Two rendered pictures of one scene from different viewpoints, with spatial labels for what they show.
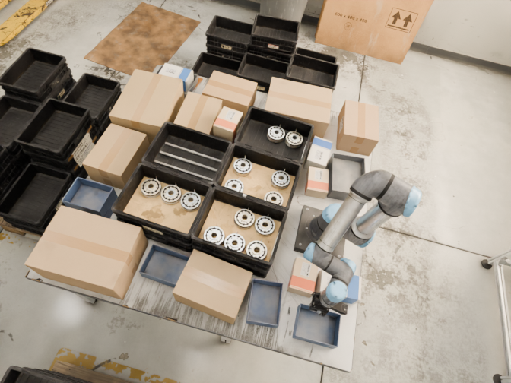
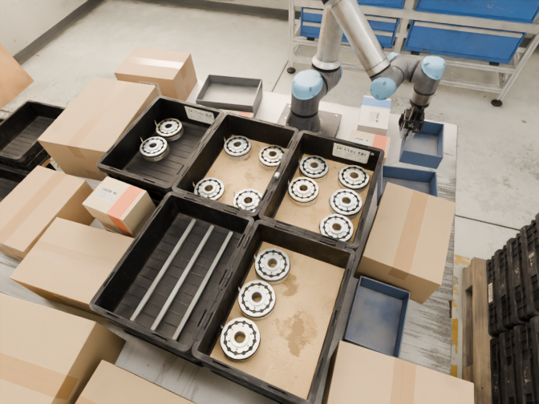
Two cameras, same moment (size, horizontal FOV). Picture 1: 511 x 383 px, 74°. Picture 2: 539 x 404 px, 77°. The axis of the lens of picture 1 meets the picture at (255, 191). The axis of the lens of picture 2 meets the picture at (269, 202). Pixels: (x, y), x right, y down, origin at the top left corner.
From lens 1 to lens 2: 1.17 m
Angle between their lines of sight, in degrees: 38
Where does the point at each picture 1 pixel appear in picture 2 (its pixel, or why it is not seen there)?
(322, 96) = (103, 87)
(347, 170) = (220, 95)
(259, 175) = (225, 173)
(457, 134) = not seen: hidden behind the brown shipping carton
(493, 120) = (142, 32)
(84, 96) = not seen: outside the picture
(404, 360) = not seen: hidden behind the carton
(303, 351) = (448, 160)
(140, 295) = (427, 362)
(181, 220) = (307, 282)
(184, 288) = (430, 267)
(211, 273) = (398, 231)
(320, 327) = (419, 143)
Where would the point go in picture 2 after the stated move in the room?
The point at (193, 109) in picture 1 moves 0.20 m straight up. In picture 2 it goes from (63, 266) to (20, 232)
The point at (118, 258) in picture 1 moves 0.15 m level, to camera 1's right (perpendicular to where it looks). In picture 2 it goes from (411, 380) to (412, 314)
